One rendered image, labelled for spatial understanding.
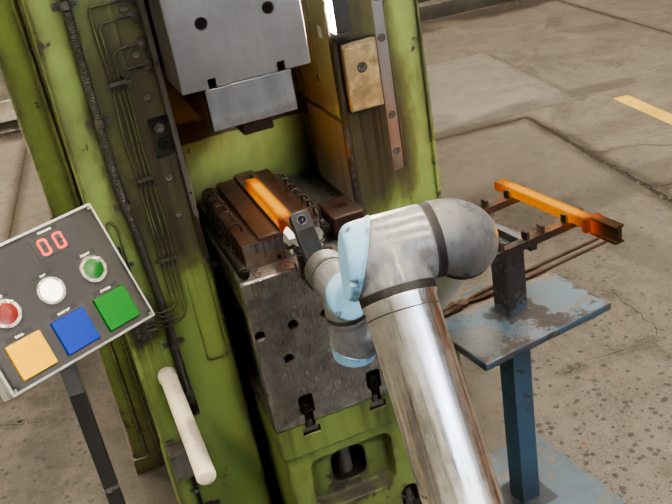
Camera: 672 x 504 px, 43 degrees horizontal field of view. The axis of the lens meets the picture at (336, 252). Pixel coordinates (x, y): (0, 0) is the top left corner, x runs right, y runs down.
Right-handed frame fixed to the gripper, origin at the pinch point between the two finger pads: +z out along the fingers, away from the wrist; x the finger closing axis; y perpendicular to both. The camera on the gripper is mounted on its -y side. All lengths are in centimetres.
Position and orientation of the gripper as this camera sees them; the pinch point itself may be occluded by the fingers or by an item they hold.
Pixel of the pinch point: (292, 225)
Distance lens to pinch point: 201.0
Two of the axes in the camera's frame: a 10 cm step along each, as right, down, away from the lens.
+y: 1.5, 8.7, 4.6
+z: -3.6, -3.9, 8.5
